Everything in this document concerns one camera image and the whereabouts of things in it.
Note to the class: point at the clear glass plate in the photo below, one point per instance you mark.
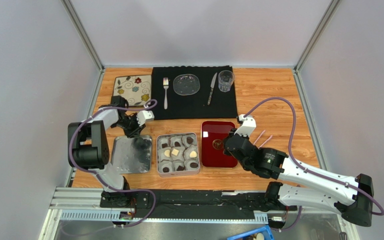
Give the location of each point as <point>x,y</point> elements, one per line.
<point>186,84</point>

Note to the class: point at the clear drinking glass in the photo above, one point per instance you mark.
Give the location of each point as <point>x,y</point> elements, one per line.
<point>225,80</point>

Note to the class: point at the dark textured chocolate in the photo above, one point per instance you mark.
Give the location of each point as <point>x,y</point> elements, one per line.
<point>189,140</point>

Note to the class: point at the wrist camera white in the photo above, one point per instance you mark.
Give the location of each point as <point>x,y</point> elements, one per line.
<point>144,116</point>
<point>247,125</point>

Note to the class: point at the dark round swirl chocolate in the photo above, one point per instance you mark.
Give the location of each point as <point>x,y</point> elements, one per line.
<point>166,169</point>

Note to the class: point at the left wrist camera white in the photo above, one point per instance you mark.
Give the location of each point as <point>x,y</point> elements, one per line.
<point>144,116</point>

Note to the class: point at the dark striped square chocolate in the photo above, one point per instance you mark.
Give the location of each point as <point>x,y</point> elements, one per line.
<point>180,168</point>

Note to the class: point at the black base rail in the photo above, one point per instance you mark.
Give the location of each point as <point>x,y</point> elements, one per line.
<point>192,204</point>

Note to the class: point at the silver chocolate tin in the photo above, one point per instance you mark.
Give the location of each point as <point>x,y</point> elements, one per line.
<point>182,159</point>

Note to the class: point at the red lacquer tray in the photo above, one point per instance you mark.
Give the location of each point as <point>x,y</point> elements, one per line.
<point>212,146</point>

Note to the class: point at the white square chocolate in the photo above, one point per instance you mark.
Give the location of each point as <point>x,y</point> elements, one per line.
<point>174,152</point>

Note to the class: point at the floral square plate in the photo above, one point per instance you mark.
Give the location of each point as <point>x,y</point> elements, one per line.
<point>136,89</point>

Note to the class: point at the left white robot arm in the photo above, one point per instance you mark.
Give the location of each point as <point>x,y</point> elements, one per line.
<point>88,148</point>

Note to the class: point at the silver tin lid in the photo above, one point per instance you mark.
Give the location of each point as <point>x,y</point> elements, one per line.
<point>132,155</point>

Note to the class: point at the silver fork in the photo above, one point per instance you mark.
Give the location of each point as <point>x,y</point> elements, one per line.
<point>165,87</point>

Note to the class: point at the blue plastic crate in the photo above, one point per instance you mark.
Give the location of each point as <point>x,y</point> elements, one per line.
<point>261,233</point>

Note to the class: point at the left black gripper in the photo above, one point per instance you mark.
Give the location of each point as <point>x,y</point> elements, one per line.
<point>135,132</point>

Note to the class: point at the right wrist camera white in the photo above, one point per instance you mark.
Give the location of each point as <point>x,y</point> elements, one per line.
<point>247,125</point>

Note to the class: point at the black cloth placemat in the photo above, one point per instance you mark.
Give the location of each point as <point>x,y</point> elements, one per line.
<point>223,104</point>

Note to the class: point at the white shell chocolate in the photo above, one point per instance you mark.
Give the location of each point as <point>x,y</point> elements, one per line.
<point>167,153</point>
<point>193,154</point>

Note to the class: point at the silver table knife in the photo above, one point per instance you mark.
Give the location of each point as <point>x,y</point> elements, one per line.
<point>212,85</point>

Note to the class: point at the dark striped oval chocolate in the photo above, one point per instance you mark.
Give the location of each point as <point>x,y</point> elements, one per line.
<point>193,165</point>

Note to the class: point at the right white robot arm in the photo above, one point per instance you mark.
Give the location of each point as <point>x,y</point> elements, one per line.
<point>347,196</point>

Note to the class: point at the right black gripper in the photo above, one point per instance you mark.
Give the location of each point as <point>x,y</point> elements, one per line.
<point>231,140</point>

